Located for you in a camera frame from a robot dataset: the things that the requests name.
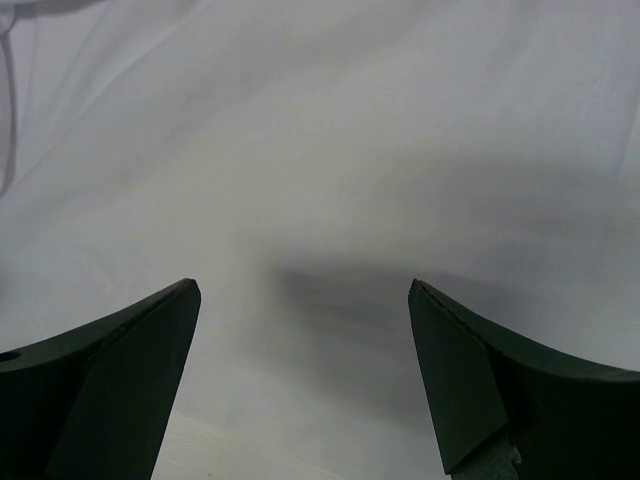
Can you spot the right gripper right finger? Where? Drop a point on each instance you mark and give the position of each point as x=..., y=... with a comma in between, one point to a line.
x=506, y=407

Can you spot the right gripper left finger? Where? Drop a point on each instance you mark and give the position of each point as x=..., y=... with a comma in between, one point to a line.
x=94, y=402

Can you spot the white t-shirt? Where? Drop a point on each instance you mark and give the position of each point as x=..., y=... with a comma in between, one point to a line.
x=304, y=162

